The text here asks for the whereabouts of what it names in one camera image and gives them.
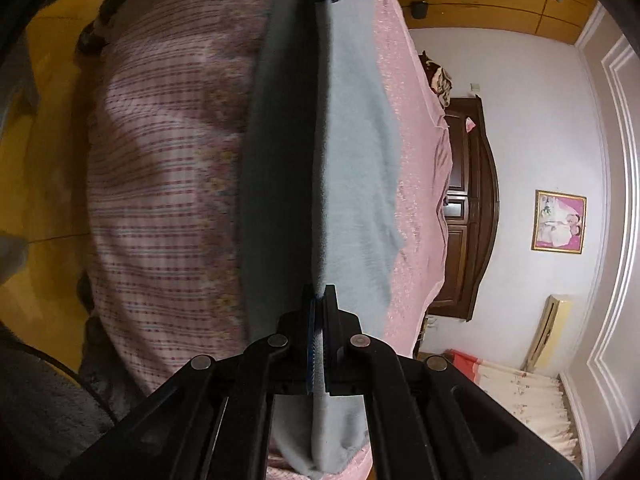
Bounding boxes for grey fluffy rug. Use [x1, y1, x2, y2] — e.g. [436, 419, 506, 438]
[1, 316, 145, 479]

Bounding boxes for floral curtain with red band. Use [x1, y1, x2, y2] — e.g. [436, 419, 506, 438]
[445, 350, 582, 468]

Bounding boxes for framed wall picture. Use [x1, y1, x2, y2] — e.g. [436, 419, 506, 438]
[530, 190, 587, 255]

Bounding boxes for dark wooden headboard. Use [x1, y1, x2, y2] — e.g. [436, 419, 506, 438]
[427, 96, 499, 322]

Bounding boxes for grey fleece pants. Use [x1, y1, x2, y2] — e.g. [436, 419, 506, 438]
[236, 0, 407, 478]

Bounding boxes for black device on wardrobe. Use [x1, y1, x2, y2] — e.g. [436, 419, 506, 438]
[410, 0, 430, 20]

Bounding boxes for patterned clothes pile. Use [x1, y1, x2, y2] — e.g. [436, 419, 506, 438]
[419, 51, 452, 110]

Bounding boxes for pink floral bed cover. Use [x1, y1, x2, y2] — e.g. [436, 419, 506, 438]
[87, 0, 452, 393]

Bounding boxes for wall air conditioner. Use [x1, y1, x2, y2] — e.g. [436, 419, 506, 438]
[523, 295, 574, 375]

